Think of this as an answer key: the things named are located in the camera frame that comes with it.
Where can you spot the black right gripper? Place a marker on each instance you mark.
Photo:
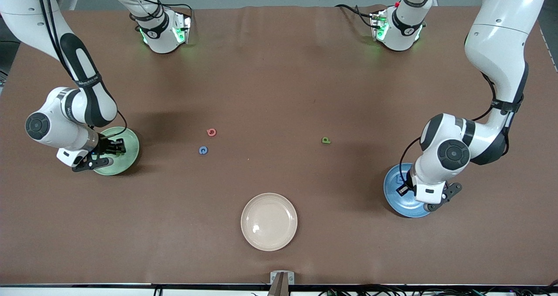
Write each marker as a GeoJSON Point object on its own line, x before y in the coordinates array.
{"type": "Point", "coordinates": [104, 146]}

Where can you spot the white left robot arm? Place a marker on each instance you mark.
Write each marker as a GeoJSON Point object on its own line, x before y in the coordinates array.
{"type": "Point", "coordinates": [497, 39]}

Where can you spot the red foam letter Q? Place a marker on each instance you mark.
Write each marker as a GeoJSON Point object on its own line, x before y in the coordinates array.
{"type": "Point", "coordinates": [209, 132]}

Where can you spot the blue foam letter C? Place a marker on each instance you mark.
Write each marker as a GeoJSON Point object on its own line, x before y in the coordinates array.
{"type": "Point", "coordinates": [200, 150]}

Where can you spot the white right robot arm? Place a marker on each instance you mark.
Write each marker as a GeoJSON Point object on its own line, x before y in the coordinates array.
{"type": "Point", "coordinates": [87, 95]}

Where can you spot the blue plate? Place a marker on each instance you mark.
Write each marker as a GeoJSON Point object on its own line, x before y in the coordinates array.
{"type": "Point", "coordinates": [399, 204]}

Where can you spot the light green plate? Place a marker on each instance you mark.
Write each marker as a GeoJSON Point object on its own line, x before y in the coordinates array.
{"type": "Point", "coordinates": [128, 152]}

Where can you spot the grey metal bracket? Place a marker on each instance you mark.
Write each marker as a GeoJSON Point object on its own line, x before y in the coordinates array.
{"type": "Point", "coordinates": [274, 276]}

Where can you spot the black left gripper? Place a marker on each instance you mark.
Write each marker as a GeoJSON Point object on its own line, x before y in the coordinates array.
{"type": "Point", "coordinates": [406, 187]}

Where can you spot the beige plate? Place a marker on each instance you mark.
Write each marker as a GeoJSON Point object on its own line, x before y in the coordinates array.
{"type": "Point", "coordinates": [269, 222]}

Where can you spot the brown table cover mat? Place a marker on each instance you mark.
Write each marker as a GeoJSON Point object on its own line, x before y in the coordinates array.
{"type": "Point", "coordinates": [279, 91]}

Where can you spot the green foam letter p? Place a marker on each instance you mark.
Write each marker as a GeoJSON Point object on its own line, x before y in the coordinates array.
{"type": "Point", "coordinates": [327, 141]}

